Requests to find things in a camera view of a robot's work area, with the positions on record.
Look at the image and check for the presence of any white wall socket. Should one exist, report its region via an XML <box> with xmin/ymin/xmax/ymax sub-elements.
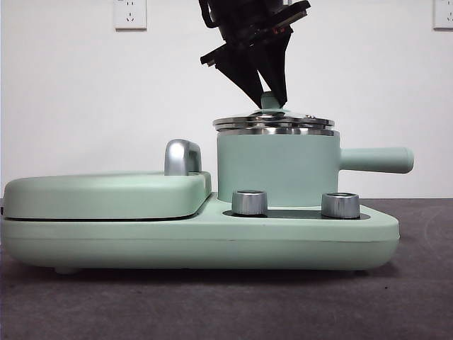
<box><xmin>432</xmin><ymin>0</ymin><xmax>453</xmax><ymax>31</ymax></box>
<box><xmin>113</xmin><ymin>0</ymin><xmax>148</xmax><ymax>31</ymax></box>

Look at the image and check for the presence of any silver control knob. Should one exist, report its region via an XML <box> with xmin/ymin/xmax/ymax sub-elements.
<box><xmin>321</xmin><ymin>192</ymin><xmax>362</xmax><ymax>219</ymax></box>
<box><xmin>231</xmin><ymin>190</ymin><xmax>269</xmax><ymax>216</ymax></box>

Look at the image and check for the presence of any glass pot lid green knob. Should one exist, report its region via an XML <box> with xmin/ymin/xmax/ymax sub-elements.
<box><xmin>212</xmin><ymin>91</ymin><xmax>336</xmax><ymax>130</ymax></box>

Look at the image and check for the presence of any green pot with handle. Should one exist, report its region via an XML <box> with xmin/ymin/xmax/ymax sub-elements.
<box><xmin>216</xmin><ymin>127</ymin><xmax>415</xmax><ymax>208</ymax></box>

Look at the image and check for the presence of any green grill lid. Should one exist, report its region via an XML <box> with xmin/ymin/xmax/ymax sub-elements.
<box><xmin>3</xmin><ymin>171</ymin><xmax>213</xmax><ymax>221</ymax></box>

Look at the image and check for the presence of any black cable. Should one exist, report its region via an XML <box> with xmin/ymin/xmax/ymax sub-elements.
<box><xmin>197</xmin><ymin>0</ymin><xmax>214</xmax><ymax>30</ymax></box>

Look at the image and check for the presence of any green breakfast machine base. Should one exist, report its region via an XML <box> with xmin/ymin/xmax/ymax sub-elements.
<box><xmin>0</xmin><ymin>193</ymin><xmax>401</xmax><ymax>276</ymax></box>

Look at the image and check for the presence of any silver grill lid handle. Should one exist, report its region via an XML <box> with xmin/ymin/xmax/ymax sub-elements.
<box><xmin>164</xmin><ymin>139</ymin><xmax>204</xmax><ymax>177</ymax></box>

